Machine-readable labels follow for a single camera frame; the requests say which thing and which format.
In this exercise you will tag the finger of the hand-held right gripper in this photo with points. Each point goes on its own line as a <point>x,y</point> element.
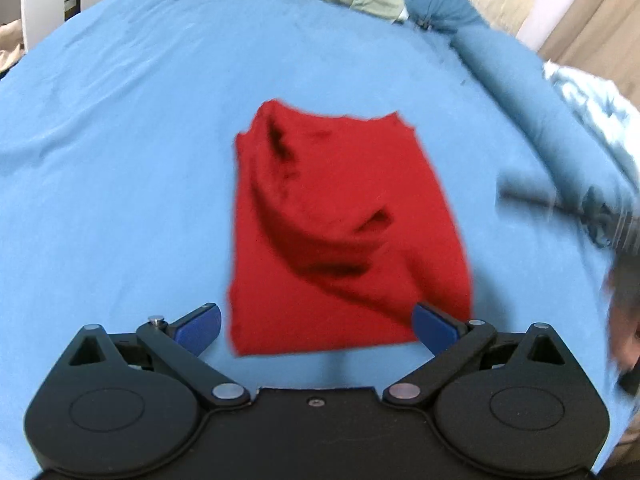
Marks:
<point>555,206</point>

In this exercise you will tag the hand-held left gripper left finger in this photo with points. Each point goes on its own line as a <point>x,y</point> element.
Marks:
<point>200,327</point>

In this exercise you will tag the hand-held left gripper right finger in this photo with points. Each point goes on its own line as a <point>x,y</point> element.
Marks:
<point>434,331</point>

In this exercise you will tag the red knit sweater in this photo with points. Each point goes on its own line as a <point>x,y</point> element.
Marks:
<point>350,240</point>

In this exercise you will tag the person's right hand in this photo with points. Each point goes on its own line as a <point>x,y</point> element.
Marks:
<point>625,330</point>

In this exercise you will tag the blue duvet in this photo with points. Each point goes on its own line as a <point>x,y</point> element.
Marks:
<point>530,120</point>

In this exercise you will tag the light blue blanket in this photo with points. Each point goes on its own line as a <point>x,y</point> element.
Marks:
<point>600,105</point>

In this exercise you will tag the beige curtain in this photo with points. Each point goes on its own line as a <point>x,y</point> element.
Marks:
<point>595,30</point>

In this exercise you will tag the beige cloth bag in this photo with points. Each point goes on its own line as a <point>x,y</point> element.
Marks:
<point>10,50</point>

